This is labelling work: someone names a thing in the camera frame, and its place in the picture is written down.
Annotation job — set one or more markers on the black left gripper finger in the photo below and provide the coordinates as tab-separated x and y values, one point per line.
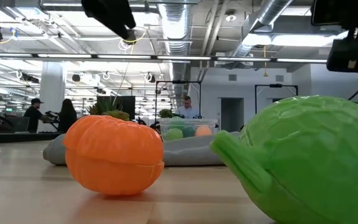
110	15

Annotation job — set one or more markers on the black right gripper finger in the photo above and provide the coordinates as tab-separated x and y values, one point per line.
353	56
331	12

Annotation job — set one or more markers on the light green toy leaf vegetable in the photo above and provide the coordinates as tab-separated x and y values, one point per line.
176	122

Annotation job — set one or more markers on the light green toy apple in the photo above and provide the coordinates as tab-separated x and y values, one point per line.
173	134

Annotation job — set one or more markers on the orange toy pumpkin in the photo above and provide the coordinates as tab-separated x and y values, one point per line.
113	155

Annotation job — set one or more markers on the dark green toy pepper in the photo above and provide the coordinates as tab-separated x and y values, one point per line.
188	132

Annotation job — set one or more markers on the peach coloured toy fruit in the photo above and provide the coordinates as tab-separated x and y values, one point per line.
203	131

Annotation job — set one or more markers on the long LED light bar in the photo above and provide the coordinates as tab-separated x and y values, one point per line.
182	58

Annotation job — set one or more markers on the white pillar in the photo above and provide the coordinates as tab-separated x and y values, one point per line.
51	84

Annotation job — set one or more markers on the succulents in black bowl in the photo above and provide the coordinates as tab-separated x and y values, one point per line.
104	107

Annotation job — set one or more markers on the white round ceiling fixture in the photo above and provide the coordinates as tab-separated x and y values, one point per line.
230	17

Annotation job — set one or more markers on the person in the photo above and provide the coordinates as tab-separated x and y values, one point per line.
34	116
67	116
186	110

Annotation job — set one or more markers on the small green plant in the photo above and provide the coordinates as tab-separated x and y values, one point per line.
166	112

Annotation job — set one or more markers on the light green toy cabbage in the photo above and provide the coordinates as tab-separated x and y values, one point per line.
306	161

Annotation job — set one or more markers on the clear plastic container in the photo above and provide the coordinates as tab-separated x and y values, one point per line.
211	123

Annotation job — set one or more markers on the grey folded cloth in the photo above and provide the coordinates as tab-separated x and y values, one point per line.
191	154

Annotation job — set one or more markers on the smooth silver ventilation duct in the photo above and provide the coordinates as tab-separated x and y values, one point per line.
270	12

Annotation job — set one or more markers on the ribbed silver ventilation duct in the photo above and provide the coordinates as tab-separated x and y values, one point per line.
176	28

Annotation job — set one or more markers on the grey wall vent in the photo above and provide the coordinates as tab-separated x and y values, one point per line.
279	77
232	77

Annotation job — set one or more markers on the black metal station frame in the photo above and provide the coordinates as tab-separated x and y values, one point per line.
275	85
179	81

